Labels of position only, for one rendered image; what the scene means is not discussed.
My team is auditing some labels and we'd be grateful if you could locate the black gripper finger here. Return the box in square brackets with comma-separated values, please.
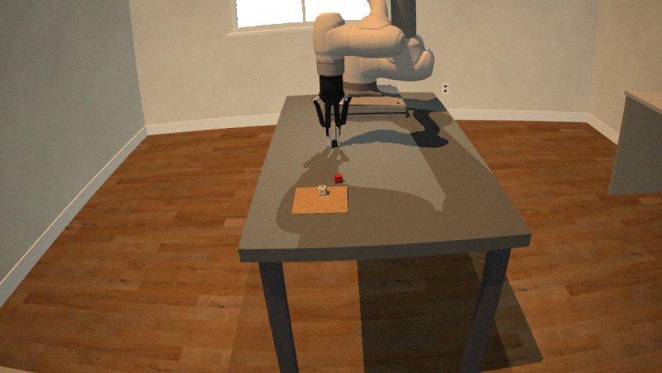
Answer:
[333, 94, 352, 146]
[312, 96, 332, 147]

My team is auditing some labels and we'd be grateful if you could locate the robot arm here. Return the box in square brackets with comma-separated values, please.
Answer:
[313, 0, 434, 97]

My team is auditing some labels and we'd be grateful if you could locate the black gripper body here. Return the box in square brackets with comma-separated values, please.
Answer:
[319, 74, 345, 106]

